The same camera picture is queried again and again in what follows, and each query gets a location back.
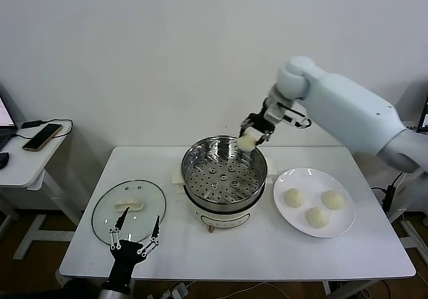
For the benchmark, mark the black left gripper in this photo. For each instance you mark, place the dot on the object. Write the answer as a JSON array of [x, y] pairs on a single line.
[[123, 262]]

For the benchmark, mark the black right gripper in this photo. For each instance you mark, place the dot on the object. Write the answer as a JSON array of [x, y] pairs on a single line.
[[262, 122]]

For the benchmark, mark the white steamed baozi bun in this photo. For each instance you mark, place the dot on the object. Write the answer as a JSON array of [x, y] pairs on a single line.
[[294, 198], [247, 142], [317, 217], [332, 200]]

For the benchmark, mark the round glass pot lid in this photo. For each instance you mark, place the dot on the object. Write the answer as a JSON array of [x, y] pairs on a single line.
[[140, 195]]

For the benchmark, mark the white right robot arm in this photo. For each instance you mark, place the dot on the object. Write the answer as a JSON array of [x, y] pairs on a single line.
[[351, 111]]

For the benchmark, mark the stainless steel steamer basket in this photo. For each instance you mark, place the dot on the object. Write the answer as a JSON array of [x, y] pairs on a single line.
[[200, 155]]

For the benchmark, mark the white power strip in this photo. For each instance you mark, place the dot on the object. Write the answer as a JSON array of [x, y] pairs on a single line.
[[177, 292]]

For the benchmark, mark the white electric cooker base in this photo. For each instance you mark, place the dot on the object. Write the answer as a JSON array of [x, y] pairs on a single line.
[[220, 220]]

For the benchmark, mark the white round plate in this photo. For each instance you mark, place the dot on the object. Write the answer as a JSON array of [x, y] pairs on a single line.
[[301, 222]]

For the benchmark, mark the gold-edged black smartphone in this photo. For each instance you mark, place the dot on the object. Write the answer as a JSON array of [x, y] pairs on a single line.
[[41, 137]]

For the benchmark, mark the black computer mouse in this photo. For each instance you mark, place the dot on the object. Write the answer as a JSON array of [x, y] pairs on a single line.
[[3, 160]]

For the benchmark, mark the open laptop with pale screen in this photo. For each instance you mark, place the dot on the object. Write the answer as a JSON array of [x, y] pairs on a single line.
[[4, 135]]

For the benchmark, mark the open laptop with dark screen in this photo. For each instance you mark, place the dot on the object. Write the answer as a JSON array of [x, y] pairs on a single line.
[[424, 115]]

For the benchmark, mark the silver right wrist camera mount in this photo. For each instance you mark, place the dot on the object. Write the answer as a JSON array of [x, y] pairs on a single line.
[[275, 113]]

